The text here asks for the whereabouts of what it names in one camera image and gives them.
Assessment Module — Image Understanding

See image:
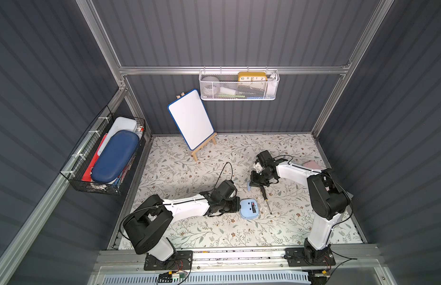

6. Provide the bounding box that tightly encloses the black yellow screwdriver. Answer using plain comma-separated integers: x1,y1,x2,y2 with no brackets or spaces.
260,186,272,214

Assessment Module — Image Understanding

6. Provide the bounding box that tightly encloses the light blue alarm clock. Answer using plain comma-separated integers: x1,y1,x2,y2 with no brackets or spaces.
240,198,260,220

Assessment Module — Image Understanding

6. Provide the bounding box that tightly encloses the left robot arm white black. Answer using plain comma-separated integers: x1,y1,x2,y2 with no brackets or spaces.
121,180,241,262

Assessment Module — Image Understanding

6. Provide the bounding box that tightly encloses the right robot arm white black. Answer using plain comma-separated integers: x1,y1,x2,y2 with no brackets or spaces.
247,150,351,262

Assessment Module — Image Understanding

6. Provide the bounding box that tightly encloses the pink rectangular case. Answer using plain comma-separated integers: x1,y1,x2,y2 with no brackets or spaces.
302,160,323,171

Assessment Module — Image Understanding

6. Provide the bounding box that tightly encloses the small wooden easel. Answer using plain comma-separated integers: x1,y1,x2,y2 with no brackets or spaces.
175,91,218,162

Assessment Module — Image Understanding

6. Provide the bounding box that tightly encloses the yellow clock in basket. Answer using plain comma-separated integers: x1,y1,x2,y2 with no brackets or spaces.
238,71,268,82

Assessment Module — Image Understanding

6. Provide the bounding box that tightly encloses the tape roll in basket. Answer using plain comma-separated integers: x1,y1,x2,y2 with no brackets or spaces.
200,76,220,98

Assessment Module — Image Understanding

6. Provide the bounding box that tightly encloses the dark blue oval case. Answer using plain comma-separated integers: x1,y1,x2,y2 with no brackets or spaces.
91,130,140,184

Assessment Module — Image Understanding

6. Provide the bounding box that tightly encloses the white plastic box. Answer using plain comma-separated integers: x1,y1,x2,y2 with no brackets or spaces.
96,116,138,156

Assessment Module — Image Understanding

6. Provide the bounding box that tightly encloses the red folder in basket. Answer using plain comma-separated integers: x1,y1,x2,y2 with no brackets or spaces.
81,134,107,182

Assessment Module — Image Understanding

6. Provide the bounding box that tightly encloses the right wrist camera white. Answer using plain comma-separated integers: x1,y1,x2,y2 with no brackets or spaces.
253,161,263,173

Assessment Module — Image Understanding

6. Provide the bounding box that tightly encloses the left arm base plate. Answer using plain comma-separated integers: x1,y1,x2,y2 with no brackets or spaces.
143,251,193,271

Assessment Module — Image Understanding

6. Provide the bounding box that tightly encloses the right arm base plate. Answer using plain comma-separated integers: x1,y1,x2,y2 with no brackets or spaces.
283,247,336,268

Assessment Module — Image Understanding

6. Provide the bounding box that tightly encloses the white wire wall basket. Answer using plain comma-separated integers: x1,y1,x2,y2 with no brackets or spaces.
199,68,281,101

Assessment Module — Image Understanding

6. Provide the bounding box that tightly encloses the white board blue frame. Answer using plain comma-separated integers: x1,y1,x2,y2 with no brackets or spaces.
166,88,216,151

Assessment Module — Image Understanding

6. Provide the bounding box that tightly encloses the black wire side basket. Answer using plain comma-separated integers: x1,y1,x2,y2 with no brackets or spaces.
60,106,147,195

